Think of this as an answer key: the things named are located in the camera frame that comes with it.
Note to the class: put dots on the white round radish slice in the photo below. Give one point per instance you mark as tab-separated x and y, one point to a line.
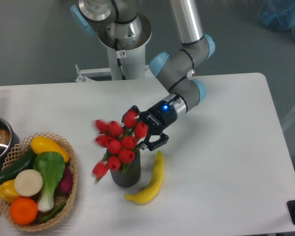
28	183

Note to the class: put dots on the green chili pepper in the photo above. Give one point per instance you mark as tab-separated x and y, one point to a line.
51	214

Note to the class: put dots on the orange fruit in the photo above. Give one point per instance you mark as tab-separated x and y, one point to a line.
23	211

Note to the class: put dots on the woven wicker basket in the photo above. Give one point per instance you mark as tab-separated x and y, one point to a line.
64	195

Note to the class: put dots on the blue plastic bag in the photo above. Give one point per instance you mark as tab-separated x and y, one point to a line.
278	15

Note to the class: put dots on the dark grey ribbed vase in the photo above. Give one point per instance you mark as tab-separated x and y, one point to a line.
129	177

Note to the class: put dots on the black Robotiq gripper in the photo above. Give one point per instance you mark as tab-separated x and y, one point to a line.
157	118

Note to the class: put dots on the yellow banana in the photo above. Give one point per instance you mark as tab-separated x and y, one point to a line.
150	192

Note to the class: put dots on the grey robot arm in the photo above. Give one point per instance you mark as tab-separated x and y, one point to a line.
171	71

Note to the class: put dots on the yellow bell pepper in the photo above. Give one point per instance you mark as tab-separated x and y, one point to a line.
8	192

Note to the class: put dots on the yellow squash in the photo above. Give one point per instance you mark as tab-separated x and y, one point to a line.
42	144

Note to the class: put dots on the green cucumber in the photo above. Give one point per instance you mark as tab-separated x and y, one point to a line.
23	163

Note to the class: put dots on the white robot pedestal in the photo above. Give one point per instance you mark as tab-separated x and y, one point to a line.
126	49

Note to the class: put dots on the purple sweet potato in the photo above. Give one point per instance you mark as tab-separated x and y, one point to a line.
66	183

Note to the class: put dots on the green bok choy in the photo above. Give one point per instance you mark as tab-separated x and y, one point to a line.
51	166

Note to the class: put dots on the red tulip bouquet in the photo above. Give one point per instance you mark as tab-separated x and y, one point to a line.
121	144

